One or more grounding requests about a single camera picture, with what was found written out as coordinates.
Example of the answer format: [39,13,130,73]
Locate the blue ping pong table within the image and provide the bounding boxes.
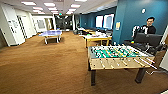
[37,29,64,45]

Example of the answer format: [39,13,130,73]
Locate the round white wall fixture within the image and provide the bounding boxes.
[140,7,147,15]

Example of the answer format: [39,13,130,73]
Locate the framed wall board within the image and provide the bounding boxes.
[36,19,46,31]

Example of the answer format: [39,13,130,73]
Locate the black wheeled cart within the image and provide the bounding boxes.
[130,32,165,57]

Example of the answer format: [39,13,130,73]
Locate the yellow wall sign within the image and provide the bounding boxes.
[115,21,122,31]

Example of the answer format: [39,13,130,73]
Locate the wooden foosball table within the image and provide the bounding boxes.
[87,44,158,87]

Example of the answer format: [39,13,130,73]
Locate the man in black shirt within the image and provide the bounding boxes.
[140,16,158,36]

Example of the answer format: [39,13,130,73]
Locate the rectangular ceiling light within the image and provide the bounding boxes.
[43,2,57,8]
[70,3,82,9]
[20,1,38,6]
[32,6,45,11]
[47,7,58,11]
[67,8,76,13]

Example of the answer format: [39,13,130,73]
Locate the bright window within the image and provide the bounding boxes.
[95,15,104,29]
[103,13,115,31]

